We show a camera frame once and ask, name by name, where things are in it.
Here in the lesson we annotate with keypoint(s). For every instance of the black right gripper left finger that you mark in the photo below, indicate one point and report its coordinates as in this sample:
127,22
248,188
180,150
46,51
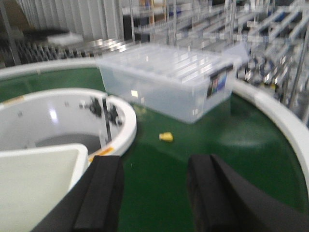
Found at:
93,204

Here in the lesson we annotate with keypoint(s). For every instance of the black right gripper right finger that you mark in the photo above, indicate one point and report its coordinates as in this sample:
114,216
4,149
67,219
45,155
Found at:
223,201

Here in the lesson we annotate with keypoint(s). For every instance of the white Totelife plastic crate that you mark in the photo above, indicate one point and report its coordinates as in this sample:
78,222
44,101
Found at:
33,181

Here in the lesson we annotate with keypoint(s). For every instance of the small yellow toy piece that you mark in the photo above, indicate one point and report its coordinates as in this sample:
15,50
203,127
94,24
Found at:
166,136

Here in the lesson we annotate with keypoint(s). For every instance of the white outer conveyor rim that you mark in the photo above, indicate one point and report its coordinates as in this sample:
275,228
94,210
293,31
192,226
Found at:
255,134

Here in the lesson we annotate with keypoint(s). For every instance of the clear plastic storage bin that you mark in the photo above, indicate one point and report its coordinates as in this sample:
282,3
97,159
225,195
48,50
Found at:
181,84

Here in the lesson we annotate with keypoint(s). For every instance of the steel conveyor rollers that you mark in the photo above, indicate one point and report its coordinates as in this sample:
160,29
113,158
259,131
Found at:
31,52

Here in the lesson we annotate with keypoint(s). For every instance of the metal shelving racks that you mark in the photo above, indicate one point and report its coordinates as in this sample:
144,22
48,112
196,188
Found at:
272,36

